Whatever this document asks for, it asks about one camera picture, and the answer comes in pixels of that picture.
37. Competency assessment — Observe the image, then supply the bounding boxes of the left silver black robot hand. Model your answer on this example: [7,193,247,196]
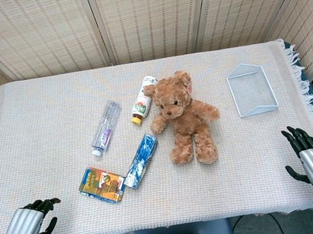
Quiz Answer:
[0,196,66,234]

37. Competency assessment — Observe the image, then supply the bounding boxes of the brown teddy bear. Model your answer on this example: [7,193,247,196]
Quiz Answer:
[140,65,228,173]

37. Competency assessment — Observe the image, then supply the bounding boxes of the orange blue snack packet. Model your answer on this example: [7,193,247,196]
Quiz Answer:
[75,162,128,209]

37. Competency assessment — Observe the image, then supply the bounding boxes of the clear plastic water bottle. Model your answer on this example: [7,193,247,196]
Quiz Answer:
[85,98,129,158]

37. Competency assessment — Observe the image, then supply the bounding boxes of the blue white snack packet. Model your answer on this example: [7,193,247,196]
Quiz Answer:
[117,131,165,190]

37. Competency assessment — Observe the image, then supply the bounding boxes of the cream woven fringed tablecloth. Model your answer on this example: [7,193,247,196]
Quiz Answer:
[0,34,313,234]

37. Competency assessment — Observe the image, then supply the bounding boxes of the white yellow-capped drink bottle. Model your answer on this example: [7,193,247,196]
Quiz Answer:
[124,74,165,126]

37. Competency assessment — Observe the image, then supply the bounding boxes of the bamboo folding screen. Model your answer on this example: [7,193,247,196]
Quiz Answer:
[0,0,313,126]

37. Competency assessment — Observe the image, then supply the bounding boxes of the white wire mesh basket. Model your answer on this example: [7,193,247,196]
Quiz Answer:
[224,59,280,120]

